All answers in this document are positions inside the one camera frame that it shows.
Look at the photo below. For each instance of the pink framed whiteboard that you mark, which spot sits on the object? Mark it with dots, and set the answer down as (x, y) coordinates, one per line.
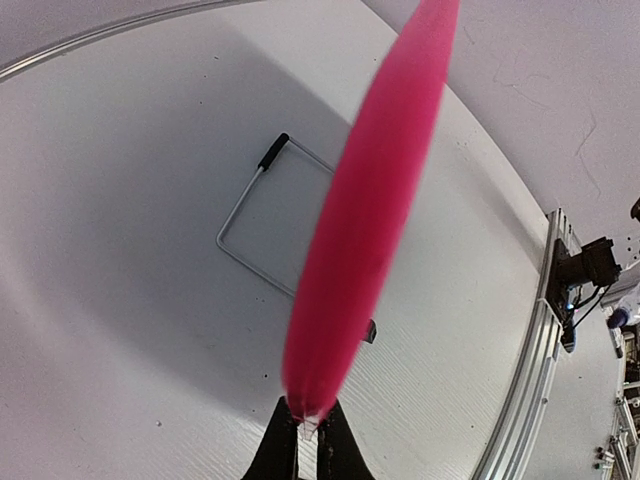
(365, 211)

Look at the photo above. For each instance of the aluminium front rail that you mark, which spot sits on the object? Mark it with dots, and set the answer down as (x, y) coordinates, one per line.
(509, 448)

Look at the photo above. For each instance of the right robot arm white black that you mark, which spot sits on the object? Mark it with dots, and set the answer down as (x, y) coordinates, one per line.
(576, 280)

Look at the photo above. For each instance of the wire whiteboard stand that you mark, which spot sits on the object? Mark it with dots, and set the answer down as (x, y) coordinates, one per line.
(269, 227)

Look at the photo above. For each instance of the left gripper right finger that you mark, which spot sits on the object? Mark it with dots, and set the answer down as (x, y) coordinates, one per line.
(338, 455)

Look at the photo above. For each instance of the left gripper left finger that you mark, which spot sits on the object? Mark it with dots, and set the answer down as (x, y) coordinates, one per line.
(277, 455)

